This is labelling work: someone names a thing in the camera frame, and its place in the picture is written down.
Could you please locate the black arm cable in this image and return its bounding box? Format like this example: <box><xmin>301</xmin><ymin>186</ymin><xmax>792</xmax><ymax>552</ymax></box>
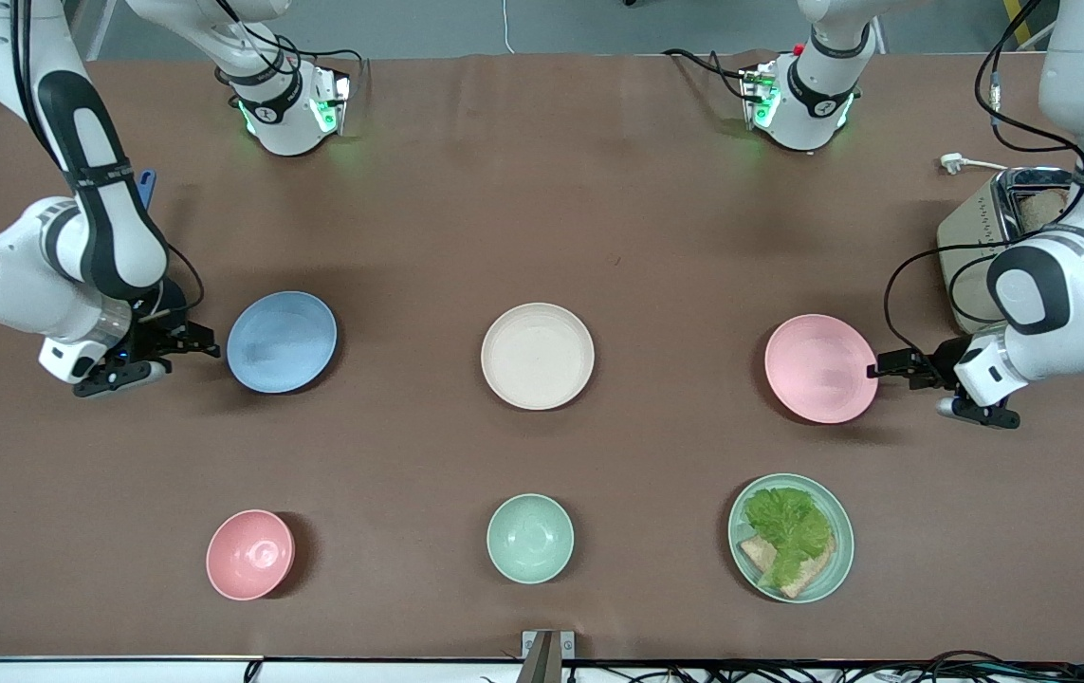
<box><xmin>9</xmin><ymin>0</ymin><xmax>208</xmax><ymax>319</ymax></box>
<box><xmin>883</xmin><ymin>0</ymin><xmax>1084</xmax><ymax>371</ymax></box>

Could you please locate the green lit base connector box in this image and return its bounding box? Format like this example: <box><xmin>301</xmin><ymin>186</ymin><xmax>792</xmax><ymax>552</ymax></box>
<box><xmin>309</xmin><ymin>68</ymin><xmax>353</xmax><ymax>136</ymax></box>
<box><xmin>741</xmin><ymin>65</ymin><xmax>781</xmax><ymax>131</ymax></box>

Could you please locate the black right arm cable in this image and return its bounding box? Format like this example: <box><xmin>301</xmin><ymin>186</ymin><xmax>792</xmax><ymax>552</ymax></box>
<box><xmin>9</xmin><ymin>0</ymin><xmax>208</xmax><ymax>319</ymax></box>

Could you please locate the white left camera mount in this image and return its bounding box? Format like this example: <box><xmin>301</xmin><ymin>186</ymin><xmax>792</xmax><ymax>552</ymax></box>
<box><xmin>957</xmin><ymin>349</ymin><xmax>1012</xmax><ymax>407</ymax></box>

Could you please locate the small deep pink bowl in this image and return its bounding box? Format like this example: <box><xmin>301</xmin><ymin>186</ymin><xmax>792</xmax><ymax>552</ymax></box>
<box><xmin>206</xmin><ymin>509</ymin><xmax>297</xmax><ymax>601</ymax></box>

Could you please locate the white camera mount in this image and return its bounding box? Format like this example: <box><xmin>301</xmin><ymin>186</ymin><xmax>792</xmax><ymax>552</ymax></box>
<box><xmin>37</xmin><ymin>334</ymin><xmax>111</xmax><ymax>384</ymax></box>
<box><xmin>957</xmin><ymin>349</ymin><xmax>1012</xmax><ymax>407</ymax></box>

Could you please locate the blue shallow bowl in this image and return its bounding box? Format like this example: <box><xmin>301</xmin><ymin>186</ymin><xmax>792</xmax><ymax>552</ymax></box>
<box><xmin>226</xmin><ymin>290</ymin><xmax>339</xmax><ymax>395</ymax></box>

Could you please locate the black right arm strap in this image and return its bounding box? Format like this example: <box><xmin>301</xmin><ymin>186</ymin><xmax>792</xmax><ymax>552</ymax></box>
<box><xmin>63</xmin><ymin>163</ymin><xmax>137</xmax><ymax>192</ymax></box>

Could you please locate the black looped floor cable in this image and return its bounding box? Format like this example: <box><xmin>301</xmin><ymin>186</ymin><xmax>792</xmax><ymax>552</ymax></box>
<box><xmin>921</xmin><ymin>649</ymin><xmax>1017</xmax><ymax>683</ymax></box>

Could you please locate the beige chrome toaster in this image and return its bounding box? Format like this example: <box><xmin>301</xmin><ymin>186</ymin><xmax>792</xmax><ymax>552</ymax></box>
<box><xmin>937</xmin><ymin>166</ymin><xmax>1084</xmax><ymax>335</ymax></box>

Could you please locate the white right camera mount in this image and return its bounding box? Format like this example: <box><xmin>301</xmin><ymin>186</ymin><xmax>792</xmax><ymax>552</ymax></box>
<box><xmin>37</xmin><ymin>334</ymin><xmax>111</xmax><ymax>384</ymax></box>

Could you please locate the beige shallow bowl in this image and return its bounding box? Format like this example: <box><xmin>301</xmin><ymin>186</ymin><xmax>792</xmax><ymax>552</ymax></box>
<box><xmin>481</xmin><ymin>303</ymin><xmax>596</xmax><ymax>412</ymax></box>

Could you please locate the white power plug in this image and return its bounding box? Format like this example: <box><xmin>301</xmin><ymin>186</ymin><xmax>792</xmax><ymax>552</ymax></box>
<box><xmin>940</xmin><ymin>152</ymin><xmax>1012</xmax><ymax>177</ymax></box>

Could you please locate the green lettuce leaf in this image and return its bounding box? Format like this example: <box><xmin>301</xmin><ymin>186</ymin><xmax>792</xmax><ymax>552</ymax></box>
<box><xmin>744</xmin><ymin>487</ymin><xmax>834</xmax><ymax>589</ymax></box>

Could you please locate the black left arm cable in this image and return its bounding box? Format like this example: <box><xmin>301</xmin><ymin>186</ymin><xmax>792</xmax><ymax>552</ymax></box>
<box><xmin>883</xmin><ymin>0</ymin><xmax>1084</xmax><ymax>371</ymax></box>

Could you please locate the brown table cover sheet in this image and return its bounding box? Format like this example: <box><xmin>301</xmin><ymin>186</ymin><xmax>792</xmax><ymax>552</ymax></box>
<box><xmin>0</xmin><ymin>52</ymin><xmax>1084</xmax><ymax>662</ymax></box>

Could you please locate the brown toast slice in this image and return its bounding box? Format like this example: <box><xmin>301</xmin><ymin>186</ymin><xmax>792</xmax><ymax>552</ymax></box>
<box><xmin>1016</xmin><ymin>188</ymin><xmax>1074</xmax><ymax>234</ymax></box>

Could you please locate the brown bread slice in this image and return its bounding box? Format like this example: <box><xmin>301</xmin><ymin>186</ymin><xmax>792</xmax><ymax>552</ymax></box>
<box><xmin>739</xmin><ymin>533</ymin><xmax>836</xmax><ymax>600</ymax></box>

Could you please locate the pink shallow bowl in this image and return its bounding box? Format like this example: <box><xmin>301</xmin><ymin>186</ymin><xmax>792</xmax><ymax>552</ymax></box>
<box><xmin>764</xmin><ymin>314</ymin><xmax>880</xmax><ymax>424</ymax></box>

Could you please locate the small deep green bowl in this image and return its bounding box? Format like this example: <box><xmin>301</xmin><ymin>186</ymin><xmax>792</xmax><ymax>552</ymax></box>
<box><xmin>487</xmin><ymin>493</ymin><xmax>576</xmax><ymax>584</ymax></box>

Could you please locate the grey metal camera bracket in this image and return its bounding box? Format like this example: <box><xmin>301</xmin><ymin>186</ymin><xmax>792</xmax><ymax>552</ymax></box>
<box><xmin>521</xmin><ymin>630</ymin><xmax>577</xmax><ymax>683</ymax></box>

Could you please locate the black base cable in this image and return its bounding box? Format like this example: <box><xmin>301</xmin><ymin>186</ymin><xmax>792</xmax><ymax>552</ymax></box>
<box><xmin>663</xmin><ymin>47</ymin><xmax>753</xmax><ymax>101</ymax></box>
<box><xmin>271</xmin><ymin>33</ymin><xmax>367</xmax><ymax>86</ymax></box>

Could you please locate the green plate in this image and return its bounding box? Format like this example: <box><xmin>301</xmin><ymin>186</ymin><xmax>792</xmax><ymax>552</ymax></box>
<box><xmin>727</xmin><ymin>472</ymin><xmax>855</xmax><ymax>604</ymax></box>

